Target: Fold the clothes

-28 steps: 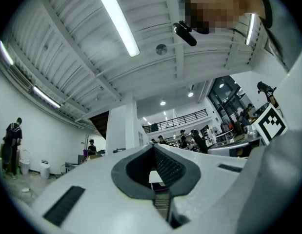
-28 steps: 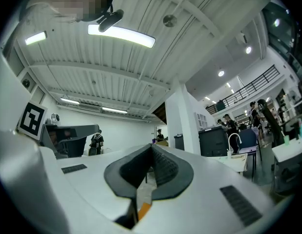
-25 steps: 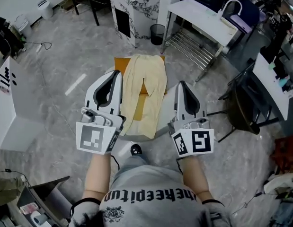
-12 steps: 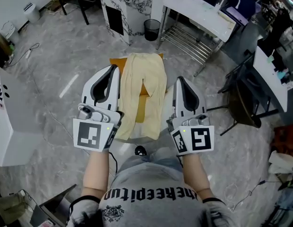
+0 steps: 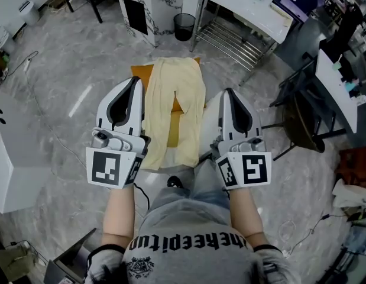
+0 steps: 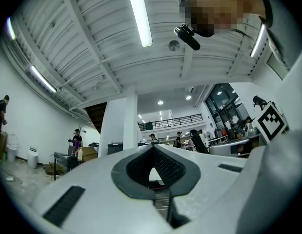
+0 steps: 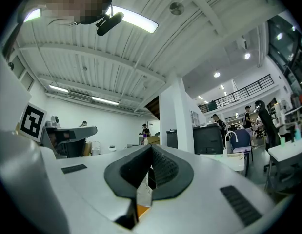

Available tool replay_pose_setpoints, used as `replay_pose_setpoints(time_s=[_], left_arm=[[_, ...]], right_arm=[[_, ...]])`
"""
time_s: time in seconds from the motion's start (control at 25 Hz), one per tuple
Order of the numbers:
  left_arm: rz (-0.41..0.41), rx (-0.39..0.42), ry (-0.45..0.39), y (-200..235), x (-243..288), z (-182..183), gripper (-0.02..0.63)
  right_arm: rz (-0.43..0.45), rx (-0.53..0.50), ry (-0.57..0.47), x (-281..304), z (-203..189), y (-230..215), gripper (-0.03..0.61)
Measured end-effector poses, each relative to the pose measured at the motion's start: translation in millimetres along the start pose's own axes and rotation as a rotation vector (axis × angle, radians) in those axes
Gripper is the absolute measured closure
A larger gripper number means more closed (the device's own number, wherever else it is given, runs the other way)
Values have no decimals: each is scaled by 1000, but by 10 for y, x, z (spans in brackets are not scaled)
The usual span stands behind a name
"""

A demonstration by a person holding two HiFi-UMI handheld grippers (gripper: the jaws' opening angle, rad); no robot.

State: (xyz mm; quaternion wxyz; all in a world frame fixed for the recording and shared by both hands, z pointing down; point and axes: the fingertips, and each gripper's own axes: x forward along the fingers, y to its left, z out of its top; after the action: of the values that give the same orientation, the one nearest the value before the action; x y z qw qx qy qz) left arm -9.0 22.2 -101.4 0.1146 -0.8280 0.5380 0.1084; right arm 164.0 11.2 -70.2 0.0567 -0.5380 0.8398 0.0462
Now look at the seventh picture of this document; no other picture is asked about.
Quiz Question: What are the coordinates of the dark brown staircase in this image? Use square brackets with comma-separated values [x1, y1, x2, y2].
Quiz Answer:
[144, 95, 161, 120]

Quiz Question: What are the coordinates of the purple chair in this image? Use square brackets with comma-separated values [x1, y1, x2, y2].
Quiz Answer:
[230, 128, 254, 161]

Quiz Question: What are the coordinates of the white bucket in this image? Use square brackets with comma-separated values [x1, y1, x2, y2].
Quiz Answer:
[91, 140, 102, 156]

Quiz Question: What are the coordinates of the person's head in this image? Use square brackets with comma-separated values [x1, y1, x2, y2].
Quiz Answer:
[18, 0, 116, 26]

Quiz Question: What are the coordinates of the ceiling tube light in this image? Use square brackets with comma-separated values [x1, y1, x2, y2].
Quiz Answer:
[91, 96, 120, 106]
[48, 84, 69, 93]
[23, 5, 159, 34]

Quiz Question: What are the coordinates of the round ceiling fixture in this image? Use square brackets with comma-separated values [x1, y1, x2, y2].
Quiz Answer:
[169, 1, 185, 16]

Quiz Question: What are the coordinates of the black mezzanine railing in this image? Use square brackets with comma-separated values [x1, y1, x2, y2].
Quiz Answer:
[198, 74, 275, 114]

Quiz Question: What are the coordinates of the orange cushion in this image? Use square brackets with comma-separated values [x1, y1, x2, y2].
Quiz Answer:
[137, 203, 151, 218]

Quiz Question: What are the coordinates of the cardboard box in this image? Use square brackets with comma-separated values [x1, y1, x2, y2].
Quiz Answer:
[146, 135, 161, 145]

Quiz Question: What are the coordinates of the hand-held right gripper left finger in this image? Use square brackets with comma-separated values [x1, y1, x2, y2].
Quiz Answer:
[55, 144, 153, 231]

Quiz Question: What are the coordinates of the white grid wall shelf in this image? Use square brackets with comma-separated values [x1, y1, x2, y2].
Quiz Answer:
[189, 109, 200, 126]

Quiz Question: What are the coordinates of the black-framed window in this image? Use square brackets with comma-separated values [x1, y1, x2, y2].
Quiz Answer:
[267, 15, 302, 102]

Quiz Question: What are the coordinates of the white desk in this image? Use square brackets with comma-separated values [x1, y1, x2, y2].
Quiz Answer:
[264, 136, 302, 196]

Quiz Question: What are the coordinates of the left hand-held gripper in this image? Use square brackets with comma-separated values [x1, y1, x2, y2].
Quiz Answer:
[18, 102, 98, 159]

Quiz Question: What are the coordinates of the black head-worn camera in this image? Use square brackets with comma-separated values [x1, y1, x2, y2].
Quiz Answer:
[96, 11, 125, 37]

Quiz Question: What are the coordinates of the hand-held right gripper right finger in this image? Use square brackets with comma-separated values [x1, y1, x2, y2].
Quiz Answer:
[137, 144, 277, 234]

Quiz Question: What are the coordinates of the large black machine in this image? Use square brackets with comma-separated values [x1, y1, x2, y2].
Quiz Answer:
[192, 123, 225, 155]

